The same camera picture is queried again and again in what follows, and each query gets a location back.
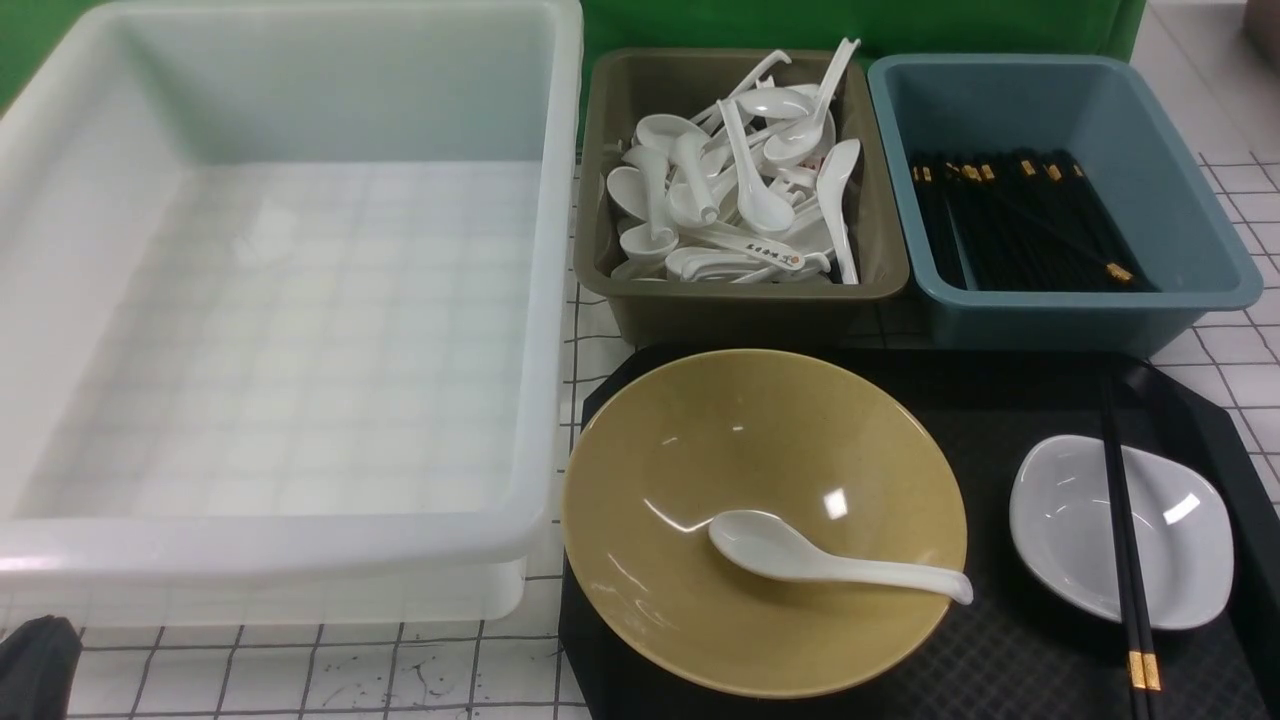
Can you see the white ceramic soup spoon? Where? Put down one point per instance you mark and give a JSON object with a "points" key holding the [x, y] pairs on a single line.
{"points": [[765, 545]]}

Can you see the tan noodle bowl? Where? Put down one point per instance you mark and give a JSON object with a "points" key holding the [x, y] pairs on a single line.
{"points": [[820, 447]]}

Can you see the small white sauce dish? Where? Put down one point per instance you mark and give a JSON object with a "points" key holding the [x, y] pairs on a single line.
{"points": [[1060, 521]]}

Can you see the black chopstick gold tip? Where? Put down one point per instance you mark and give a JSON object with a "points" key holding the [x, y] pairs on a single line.
{"points": [[1135, 677], [1148, 658]]}

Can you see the olive brown spoon bin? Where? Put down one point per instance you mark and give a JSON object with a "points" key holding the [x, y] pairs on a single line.
{"points": [[630, 84]]}

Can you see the white spoon centre bin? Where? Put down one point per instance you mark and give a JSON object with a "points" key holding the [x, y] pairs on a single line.
{"points": [[762, 209]]}

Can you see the white spoon bin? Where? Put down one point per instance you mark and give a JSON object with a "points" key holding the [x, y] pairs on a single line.
{"points": [[762, 209], [795, 143], [833, 176]]}

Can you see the white spoon top right bin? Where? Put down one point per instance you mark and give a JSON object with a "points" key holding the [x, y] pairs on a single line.
{"points": [[795, 143]]}

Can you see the large translucent white plastic tub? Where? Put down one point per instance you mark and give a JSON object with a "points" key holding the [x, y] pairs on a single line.
{"points": [[283, 284]]}

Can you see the black chopsticks pile in bin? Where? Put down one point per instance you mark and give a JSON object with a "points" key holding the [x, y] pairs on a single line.
{"points": [[1023, 220]]}

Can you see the blue chopstick bin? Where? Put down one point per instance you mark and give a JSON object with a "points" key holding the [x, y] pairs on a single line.
{"points": [[1104, 114]]}

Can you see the black plastic serving tray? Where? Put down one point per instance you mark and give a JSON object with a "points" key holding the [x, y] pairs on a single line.
{"points": [[1019, 651]]}

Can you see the dark object bottom left corner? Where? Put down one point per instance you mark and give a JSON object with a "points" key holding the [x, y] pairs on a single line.
{"points": [[38, 664]]}

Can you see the white spoon with printed handle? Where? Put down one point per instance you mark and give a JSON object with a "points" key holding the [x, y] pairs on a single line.
{"points": [[770, 251]]}

